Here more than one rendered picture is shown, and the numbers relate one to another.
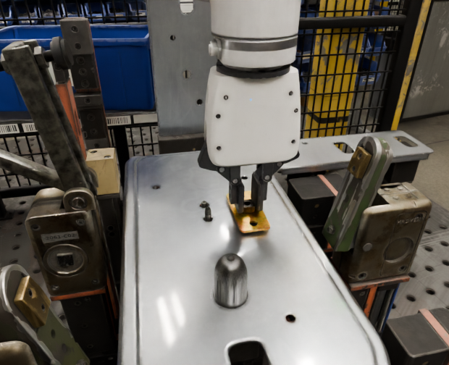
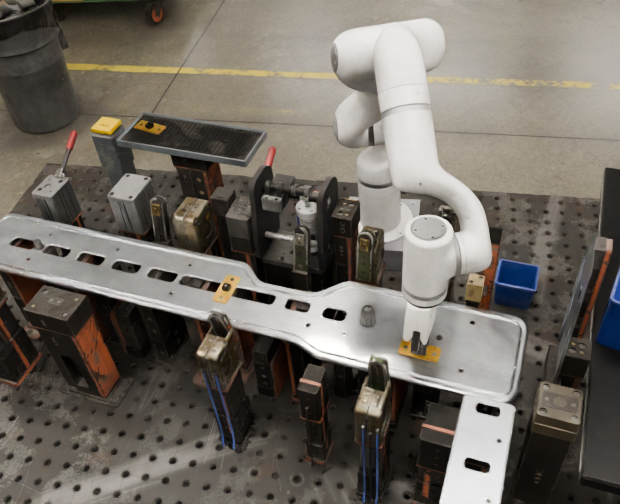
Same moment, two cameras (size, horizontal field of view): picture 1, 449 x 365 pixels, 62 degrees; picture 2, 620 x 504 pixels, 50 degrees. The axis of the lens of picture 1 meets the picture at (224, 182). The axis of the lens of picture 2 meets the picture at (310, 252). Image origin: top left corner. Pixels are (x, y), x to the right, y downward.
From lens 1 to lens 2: 138 cm
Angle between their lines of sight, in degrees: 90
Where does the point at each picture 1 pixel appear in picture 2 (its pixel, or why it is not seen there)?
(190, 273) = (388, 313)
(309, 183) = (447, 418)
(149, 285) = (389, 298)
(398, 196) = (368, 397)
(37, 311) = (360, 245)
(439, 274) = not seen: outside the picture
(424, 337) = (311, 374)
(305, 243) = not seen: hidden behind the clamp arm
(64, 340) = (366, 263)
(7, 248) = not seen: hidden behind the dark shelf
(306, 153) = (479, 430)
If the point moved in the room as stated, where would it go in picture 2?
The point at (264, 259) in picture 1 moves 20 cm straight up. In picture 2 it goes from (379, 342) to (380, 276)
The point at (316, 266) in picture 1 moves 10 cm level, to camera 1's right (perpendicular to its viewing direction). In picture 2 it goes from (363, 358) to (338, 394)
